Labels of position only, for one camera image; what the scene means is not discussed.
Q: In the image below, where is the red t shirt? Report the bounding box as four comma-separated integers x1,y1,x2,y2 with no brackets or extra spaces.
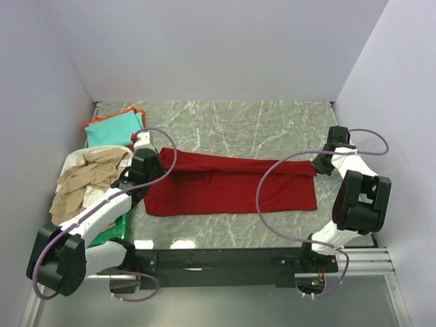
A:
144,147,317,217

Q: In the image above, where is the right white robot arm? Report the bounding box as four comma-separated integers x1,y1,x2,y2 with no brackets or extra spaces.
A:
302,126,392,260

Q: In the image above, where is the folded teal t shirt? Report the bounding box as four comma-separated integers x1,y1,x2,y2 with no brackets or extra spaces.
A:
84,108,147,148

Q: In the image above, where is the beige t shirt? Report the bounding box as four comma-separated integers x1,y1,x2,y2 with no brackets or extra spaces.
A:
49,149,132,225

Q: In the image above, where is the folded orange t shirt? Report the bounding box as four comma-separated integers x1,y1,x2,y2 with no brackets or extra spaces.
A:
87,106,148,151

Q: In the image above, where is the green plastic tray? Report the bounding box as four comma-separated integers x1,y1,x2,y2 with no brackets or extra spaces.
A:
89,214,128,247

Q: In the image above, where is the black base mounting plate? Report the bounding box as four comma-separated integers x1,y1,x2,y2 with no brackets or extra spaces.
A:
128,245,339,287

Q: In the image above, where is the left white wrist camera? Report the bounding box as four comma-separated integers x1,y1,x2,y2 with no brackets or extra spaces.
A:
131,131,155,152

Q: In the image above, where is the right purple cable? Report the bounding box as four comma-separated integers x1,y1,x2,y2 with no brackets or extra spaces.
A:
255,128,390,300

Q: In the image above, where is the aluminium rail frame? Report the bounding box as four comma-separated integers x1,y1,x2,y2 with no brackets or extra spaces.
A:
84,247,396,279

